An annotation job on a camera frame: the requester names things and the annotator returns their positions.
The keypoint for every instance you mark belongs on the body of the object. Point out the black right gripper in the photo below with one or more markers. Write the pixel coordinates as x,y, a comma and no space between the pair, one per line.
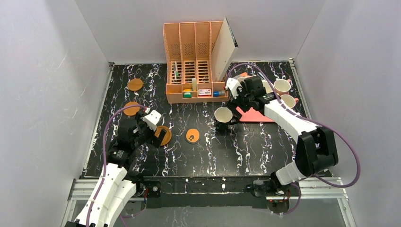
234,106

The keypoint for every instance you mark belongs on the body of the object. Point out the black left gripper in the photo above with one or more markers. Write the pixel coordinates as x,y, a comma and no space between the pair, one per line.
149,134

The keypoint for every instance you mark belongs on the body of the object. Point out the yellow mug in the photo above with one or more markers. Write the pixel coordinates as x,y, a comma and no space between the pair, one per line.
289,100

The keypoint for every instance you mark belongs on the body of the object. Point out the black mug white inside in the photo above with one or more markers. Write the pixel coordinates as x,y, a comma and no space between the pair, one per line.
224,119

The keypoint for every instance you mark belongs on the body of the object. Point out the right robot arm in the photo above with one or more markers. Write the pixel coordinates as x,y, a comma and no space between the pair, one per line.
315,145

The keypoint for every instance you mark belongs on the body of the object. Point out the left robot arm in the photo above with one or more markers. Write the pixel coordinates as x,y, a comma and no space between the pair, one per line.
117,182

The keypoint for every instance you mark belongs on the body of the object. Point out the ridged orange round coaster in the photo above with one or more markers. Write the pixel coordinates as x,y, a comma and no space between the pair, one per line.
167,136

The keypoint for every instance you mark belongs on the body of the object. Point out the orange coaster with black logo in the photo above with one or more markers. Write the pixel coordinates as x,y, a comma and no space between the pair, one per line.
192,136

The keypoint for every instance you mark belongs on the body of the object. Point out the plain orange coaster near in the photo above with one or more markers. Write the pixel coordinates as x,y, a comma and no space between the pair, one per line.
132,111

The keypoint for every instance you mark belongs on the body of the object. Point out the plain orange coaster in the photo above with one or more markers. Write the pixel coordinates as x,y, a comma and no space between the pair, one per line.
132,111
135,84

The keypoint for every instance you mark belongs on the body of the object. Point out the plain orange coaster far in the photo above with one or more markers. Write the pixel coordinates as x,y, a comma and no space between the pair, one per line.
135,84

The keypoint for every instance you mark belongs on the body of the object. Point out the pink tray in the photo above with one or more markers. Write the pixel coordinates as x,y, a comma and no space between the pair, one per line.
252,116

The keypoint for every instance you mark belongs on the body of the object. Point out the blue grey bottle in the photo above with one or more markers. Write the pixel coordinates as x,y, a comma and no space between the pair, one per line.
219,93

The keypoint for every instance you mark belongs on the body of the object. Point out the red white card box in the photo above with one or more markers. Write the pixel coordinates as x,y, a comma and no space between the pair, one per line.
204,92

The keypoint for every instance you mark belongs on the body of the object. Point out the white leaning book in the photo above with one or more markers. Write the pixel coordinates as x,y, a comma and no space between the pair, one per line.
223,52

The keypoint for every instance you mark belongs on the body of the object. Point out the white tube in organizer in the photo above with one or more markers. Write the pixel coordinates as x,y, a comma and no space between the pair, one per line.
194,84

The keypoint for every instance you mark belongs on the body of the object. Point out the pen in organizer slot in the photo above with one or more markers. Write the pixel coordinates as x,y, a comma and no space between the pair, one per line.
175,68

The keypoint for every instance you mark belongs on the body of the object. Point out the orange desk file organizer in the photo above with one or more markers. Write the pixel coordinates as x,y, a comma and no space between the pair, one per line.
191,45

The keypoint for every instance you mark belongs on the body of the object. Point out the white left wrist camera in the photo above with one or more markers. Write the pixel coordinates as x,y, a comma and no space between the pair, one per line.
152,118

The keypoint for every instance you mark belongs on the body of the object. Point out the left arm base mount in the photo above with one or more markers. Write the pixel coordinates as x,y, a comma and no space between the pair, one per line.
147,191

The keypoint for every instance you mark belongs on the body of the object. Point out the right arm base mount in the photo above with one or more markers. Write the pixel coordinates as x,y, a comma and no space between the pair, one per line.
282,200

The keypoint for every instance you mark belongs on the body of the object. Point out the aluminium front rail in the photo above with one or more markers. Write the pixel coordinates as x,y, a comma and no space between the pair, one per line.
311,188

